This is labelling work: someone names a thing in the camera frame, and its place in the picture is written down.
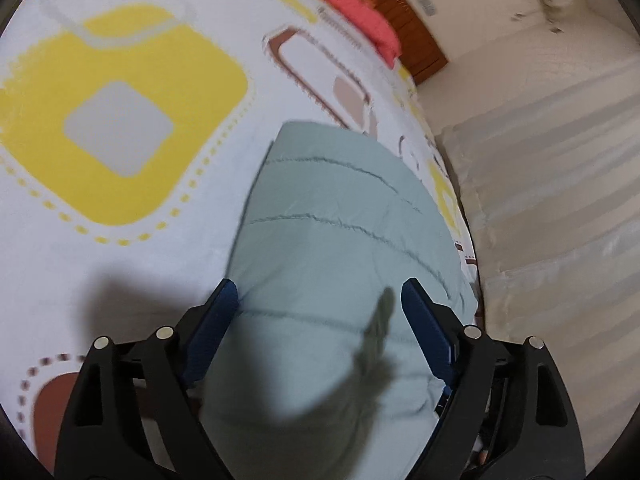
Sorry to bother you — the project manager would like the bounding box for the wooden headboard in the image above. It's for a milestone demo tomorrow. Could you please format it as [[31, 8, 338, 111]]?
[[363, 0, 448, 84]]

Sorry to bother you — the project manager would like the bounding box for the grey wall switch plate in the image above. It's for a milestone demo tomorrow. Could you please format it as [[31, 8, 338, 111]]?
[[416, 0, 437, 16]]

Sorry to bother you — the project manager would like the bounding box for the red pillow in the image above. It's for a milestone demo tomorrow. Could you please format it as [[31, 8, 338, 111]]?
[[326, 0, 401, 68]]

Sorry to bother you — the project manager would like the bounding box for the light green quilted down coat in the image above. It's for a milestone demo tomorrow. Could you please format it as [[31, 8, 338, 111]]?
[[202, 122, 477, 479]]

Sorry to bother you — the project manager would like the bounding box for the patterned white bed sheet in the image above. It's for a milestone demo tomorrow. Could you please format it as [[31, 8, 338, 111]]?
[[1, 0, 476, 479]]

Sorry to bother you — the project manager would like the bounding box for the cream striped curtain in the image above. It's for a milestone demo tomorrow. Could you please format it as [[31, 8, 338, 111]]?
[[439, 58, 639, 468]]

